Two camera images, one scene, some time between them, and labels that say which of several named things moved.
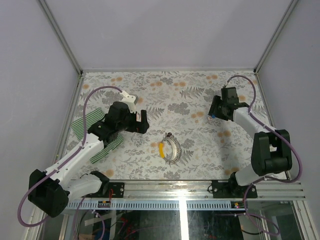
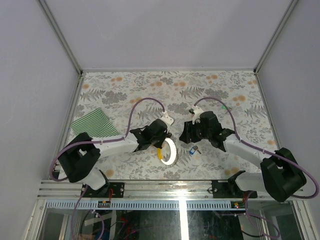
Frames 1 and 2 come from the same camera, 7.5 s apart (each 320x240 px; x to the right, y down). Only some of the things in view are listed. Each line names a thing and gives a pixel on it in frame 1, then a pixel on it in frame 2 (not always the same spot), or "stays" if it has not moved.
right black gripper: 217,100 to 188,133
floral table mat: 182,143 stays
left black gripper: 138,126 to 165,135
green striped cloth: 95,117 stays
